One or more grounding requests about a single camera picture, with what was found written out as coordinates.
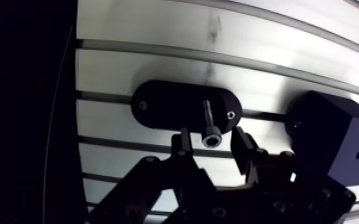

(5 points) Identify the steel bolt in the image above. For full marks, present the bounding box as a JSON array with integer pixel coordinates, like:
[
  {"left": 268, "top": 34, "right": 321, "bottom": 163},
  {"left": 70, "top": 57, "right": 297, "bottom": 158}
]
[{"left": 202, "top": 99, "right": 223, "bottom": 149}]

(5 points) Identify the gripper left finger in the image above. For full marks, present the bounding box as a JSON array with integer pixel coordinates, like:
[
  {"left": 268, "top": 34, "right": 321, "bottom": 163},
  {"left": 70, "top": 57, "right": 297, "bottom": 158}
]
[{"left": 86, "top": 127, "right": 219, "bottom": 224}]

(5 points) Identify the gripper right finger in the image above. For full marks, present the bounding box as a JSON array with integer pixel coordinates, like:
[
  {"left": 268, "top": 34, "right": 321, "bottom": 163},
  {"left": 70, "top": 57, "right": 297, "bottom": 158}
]
[{"left": 218, "top": 125, "right": 357, "bottom": 224}]

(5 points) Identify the black oval holder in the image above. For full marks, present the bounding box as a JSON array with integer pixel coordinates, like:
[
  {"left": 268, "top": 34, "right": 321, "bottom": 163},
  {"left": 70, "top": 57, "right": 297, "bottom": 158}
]
[{"left": 131, "top": 80, "right": 243, "bottom": 135}]

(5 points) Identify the dark blue-grey block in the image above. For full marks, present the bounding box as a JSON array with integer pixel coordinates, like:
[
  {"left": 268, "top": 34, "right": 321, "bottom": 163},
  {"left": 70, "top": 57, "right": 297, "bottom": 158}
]
[{"left": 284, "top": 90, "right": 359, "bottom": 187}]

